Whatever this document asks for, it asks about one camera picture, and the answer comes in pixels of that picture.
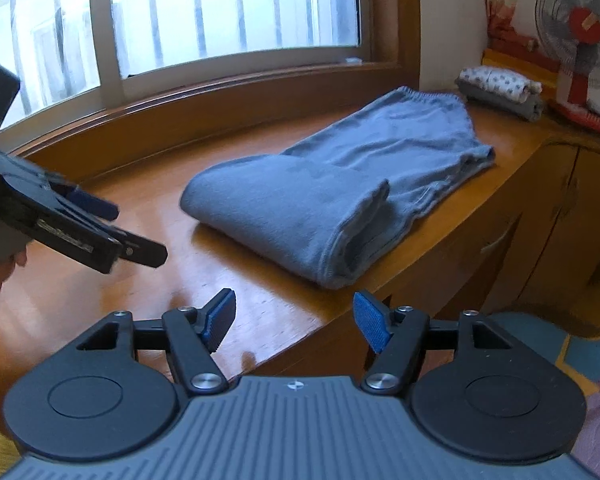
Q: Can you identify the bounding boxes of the grey-blue sweatpants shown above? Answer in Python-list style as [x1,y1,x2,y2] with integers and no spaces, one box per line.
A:
[180,87,495,289]

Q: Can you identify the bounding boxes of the window with metal bars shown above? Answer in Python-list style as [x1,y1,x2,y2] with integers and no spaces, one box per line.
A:
[0,0,372,151]

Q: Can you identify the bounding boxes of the coloured foam floor mat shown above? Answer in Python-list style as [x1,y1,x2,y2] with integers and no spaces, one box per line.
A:
[491,312,600,396]

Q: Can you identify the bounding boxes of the white grey patterned folded cloth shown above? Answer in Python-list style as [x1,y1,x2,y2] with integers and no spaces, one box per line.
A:
[455,65,544,122]

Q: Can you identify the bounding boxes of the red white electric fan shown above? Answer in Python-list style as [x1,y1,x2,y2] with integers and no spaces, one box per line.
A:
[534,0,600,135]

